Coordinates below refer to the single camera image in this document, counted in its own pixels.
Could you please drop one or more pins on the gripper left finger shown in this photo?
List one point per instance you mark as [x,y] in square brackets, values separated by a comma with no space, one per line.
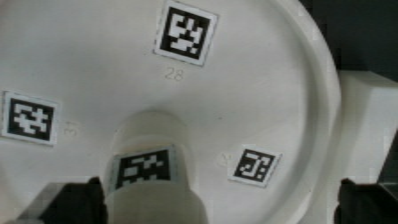
[68,204]

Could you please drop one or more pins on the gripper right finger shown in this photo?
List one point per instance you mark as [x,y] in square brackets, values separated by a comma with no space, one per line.
[367,204]

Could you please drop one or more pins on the white cylindrical table leg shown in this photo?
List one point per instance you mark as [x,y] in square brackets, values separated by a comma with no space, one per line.
[148,193]

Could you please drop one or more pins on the white round table top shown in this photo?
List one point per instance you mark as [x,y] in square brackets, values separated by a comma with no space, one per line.
[219,60]

